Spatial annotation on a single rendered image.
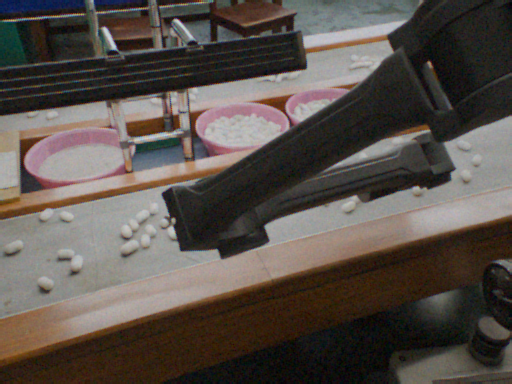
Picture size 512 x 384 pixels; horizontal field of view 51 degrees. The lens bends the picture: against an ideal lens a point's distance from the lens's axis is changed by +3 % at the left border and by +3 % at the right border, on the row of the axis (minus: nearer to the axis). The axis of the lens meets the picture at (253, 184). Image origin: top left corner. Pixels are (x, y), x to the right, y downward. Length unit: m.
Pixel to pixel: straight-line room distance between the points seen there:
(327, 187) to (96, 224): 0.62
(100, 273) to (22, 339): 0.19
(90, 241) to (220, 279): 0.32
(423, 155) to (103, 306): 0.60
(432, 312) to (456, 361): 0.76
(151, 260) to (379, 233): 0.47
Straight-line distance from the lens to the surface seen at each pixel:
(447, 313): 2.06
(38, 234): 1.22
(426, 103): 0.45
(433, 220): 1.17
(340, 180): 0.76
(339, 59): 2.02
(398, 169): 0.83
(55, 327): 0.97
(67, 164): 1.46
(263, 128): 1.52
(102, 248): 1.14
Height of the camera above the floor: 1.46
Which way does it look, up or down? 35 degrees down
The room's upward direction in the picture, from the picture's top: 1 degrees counter-clockwise
